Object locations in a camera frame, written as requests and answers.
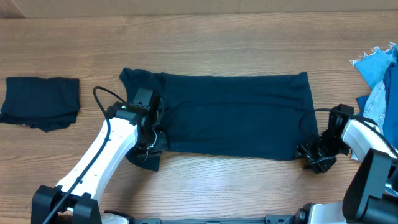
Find dark navy t-shirt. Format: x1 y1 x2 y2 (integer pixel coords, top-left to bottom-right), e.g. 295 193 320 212
120 68 318 161

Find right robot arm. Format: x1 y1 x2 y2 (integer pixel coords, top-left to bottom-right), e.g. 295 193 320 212
288 104 397 224

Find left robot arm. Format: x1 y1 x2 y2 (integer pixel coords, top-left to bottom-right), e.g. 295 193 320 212
30 88 168 223

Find blue garment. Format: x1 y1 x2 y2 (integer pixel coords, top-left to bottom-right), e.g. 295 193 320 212
357 63 397 149

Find light blue denim jeans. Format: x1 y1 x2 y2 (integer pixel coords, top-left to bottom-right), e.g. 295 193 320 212
349 42 398 161

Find folded black cloth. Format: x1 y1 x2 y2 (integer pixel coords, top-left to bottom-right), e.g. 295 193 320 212
1 77 80 132

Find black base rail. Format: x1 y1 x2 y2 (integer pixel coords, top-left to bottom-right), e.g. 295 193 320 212
102 211 299 224

